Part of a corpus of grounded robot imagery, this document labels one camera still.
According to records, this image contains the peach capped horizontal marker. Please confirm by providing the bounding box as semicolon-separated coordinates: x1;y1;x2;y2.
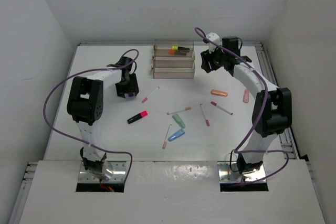
166;106;191;115

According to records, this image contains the magenta capped white marker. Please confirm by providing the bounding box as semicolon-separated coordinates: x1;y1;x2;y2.
200;104;210;126

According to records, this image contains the pink capped white marker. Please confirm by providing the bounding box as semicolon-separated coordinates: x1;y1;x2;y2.
142;87;160;103

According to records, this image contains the clear tiered organizer tray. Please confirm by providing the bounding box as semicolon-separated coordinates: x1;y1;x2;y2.
152;40;195;79

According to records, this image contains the peach capped lower marker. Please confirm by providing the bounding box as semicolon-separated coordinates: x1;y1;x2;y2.
162;124;172;149

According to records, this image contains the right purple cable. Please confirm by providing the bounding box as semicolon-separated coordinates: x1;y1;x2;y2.
194;27;289;186

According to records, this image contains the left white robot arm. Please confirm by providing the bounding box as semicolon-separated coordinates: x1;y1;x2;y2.
67;56;139;180

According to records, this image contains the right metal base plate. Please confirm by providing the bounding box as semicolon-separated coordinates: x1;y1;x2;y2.
217;161;266;184

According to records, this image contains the metal base plate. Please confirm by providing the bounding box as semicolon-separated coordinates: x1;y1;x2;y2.
77;162;126;184
217;161;266;184

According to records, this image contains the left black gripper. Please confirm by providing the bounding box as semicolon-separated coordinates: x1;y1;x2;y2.
115;73;138;98

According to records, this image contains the red capped white marker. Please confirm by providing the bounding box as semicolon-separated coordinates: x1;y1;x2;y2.
211;101;233;115

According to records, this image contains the orange black highlighter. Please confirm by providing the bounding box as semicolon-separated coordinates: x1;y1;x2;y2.
168;49;188;56

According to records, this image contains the yellow black highlighter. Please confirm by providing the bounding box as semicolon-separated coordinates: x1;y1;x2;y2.
172;46;190;51

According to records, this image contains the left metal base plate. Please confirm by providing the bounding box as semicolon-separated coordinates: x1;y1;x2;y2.
77;162;126;184

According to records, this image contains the pink black highlighter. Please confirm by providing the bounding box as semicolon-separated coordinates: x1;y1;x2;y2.
127;111;148;124

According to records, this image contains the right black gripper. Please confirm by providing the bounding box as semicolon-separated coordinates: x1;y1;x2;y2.
201;43;227;73

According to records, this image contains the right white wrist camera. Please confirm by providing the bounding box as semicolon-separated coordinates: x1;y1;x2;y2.
205;33;221;54

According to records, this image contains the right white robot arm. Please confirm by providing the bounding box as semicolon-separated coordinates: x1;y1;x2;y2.
201;33;292;174

